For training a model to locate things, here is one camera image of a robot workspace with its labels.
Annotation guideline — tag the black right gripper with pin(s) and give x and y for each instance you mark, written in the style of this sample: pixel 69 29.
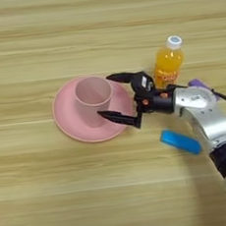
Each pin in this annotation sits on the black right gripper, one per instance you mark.
pixel 156 103

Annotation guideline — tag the pink plastic cup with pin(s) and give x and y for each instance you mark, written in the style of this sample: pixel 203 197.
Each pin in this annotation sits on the pink plastic cup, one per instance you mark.
pixel 92 97

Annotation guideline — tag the orange juice bottle white cap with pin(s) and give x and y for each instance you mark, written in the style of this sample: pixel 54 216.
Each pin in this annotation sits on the orange juice bottle white cap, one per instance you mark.
pixel 167 64

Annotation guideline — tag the pink round plate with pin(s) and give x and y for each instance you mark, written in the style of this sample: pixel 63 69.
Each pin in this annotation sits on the pink round plate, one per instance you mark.
pixel 66 120

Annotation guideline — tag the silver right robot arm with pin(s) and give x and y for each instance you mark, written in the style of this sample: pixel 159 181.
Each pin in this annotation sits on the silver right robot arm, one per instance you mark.
pixel 207 118

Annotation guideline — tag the small black box white label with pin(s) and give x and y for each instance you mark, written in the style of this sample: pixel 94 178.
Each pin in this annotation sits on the small black box white label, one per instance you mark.
pixel 143 82

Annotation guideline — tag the blue rectangular block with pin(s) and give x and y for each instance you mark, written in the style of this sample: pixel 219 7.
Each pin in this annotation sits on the blue rectangular block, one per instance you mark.
pixel 180 141

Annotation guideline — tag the purple rectangular block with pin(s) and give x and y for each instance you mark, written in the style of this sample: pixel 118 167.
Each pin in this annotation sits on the purple rectangular block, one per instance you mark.
pixel 197 83

